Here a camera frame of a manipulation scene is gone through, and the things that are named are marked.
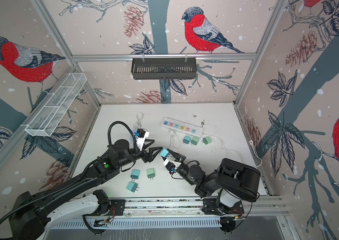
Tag teal charger near strip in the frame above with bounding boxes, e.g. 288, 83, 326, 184
182, 136, 191, 145

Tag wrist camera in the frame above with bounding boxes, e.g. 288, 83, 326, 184
134, 129, 149, 151
163, 159, 177, 175

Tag light green charger near strip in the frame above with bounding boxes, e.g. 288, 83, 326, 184
190, 137, 199, 146

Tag white square strip cable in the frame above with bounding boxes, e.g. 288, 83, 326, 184
168, 130, 182, 151

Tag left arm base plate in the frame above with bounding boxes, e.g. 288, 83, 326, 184
90, 199, 126, 217

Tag white wire mesh shelf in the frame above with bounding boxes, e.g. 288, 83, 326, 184
25, 73, 87, 137

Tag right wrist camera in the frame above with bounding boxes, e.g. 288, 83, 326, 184
163, 159, 177, 175

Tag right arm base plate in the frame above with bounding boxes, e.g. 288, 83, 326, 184
201, 197, 244, 216

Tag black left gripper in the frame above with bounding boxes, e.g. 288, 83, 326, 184
117, 138, 162, 169

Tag teal charger front left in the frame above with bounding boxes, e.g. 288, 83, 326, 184
130, 169, 140, 181

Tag green charger right of strip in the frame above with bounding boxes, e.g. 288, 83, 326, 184
202, 137, 212, 145

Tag white blue strip cable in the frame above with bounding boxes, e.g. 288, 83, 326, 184
133, 112, 145, 130

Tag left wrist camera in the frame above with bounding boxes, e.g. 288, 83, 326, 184
134, 129, 149, 151

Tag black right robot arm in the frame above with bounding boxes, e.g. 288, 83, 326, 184
160, 149, 260, 216

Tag blue square power strip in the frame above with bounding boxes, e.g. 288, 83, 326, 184
131, 132, 138, 142

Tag green charger front middle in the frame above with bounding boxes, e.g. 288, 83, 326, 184
146, 168, 155, 180

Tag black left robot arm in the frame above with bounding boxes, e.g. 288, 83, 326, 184
0, 121, 162, 240

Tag black hanging basket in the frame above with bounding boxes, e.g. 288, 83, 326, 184
131, 58, 197, 80

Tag teal charger front lowest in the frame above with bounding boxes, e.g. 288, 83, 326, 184
126, 181, 138, 193

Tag white long power strip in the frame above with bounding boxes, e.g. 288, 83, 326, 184
160, 117, 203, 138

